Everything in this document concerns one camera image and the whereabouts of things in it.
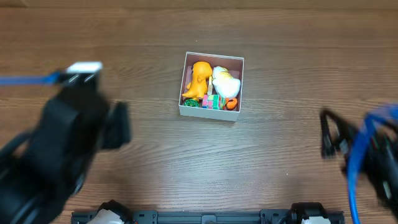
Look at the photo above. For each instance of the yellow rattle drum toy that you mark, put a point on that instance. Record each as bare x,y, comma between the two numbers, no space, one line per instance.
210,86

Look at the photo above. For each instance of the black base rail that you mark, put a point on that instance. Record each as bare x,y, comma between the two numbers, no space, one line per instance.
265,216

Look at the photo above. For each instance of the white plush duck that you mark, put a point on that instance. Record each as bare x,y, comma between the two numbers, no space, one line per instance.
226,86

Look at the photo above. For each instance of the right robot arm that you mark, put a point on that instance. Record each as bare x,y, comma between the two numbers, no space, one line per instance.
370,149

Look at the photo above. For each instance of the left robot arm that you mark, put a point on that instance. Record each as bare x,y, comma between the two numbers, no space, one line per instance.
43,167

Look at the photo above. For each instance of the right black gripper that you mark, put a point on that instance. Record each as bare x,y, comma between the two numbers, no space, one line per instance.
342,144

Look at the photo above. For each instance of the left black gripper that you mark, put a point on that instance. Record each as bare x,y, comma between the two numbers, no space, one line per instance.
104,123

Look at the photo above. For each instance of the orange dinosaur toy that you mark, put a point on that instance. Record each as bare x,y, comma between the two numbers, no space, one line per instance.
198,87

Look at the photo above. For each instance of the green round disc toy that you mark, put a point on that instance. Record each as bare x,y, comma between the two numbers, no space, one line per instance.
191,103

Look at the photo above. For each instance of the white open cardboard box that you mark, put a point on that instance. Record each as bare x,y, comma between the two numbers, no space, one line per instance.
235,66

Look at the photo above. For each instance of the pastel rubik's cube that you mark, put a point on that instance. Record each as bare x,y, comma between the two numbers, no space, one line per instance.
213,102

